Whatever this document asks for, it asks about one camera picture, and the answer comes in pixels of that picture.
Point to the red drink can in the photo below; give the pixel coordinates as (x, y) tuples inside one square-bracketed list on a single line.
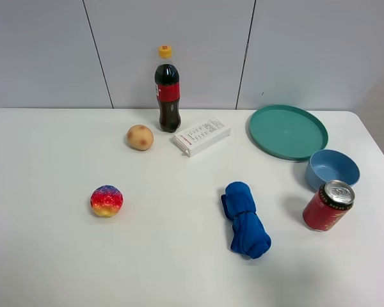
[(329, 204)]

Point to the cola bottle yellow cap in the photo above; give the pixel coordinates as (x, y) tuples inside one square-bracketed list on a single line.
[(167, 85)]

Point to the white cardboard box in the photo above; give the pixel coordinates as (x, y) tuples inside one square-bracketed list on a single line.
[(201, 136)]

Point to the teal round plate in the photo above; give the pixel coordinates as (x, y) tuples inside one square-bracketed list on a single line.
[(287, 132)]

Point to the blue bowl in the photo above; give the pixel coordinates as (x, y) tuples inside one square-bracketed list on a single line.
[(327, 165)]

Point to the potato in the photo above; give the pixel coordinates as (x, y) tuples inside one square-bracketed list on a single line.
[(140, 137)]

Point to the rainbow coloured ball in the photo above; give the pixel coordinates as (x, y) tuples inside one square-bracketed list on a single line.
[(106, 201)]

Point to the blue rolled cloth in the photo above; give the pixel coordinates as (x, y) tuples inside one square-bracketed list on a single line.
[(250, 238)]

